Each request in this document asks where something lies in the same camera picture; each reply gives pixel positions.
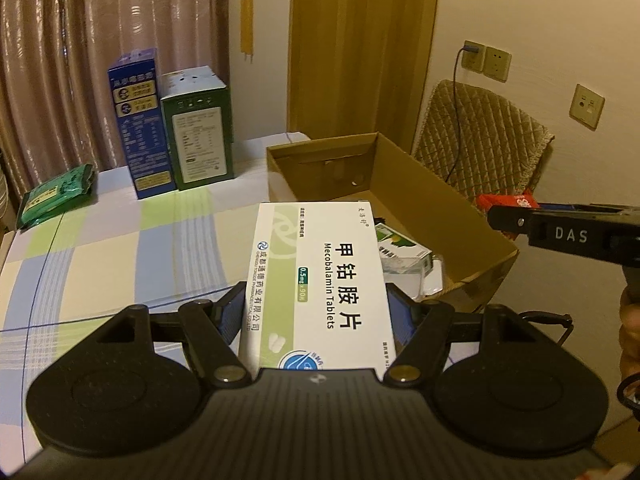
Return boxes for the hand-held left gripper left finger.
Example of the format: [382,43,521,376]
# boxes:
[82,282,251,388]

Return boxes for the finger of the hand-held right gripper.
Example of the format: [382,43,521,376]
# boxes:
[487,205,532,247]

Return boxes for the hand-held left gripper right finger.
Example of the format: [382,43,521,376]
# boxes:
[385,284,551,389]

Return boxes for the red snack packet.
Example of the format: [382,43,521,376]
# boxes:
[475,189,542,241]

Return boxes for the clear plastic case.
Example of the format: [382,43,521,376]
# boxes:
[385,254,446,297]

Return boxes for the white green spray box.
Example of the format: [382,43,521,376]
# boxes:
[376,225,433,273]

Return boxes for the cardboard box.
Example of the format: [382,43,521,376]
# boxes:
[265,131,521,311]

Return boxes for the white green tablet box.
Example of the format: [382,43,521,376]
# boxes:
[239,201,399,381]

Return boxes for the plaid-clothed desktop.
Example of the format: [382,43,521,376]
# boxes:
[0,132,321,463]

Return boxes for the person's right hand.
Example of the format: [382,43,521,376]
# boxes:
[619,287,640,376]

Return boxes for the tall green carton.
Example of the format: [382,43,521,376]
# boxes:
[159,65,235,192]

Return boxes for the tall blue carton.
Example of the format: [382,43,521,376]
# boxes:
[107,49,178,200]

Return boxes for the green plastic packet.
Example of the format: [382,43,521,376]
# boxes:
[16,163,96,231]

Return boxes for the wooden door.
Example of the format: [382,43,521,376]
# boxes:
[287,0,443,153]

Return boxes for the beige curtain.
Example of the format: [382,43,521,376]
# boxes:
[0,0,233,201]

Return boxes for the dark charging cable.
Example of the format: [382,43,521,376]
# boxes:
[445,44,481,186]

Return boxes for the round-socket wall plate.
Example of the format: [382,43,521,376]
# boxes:
[570,83,605,128]

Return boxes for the wall outlet with plug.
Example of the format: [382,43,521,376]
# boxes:
[461,40,487,73]

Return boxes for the yellow wall strip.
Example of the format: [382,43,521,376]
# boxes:
[240,0,255,61]

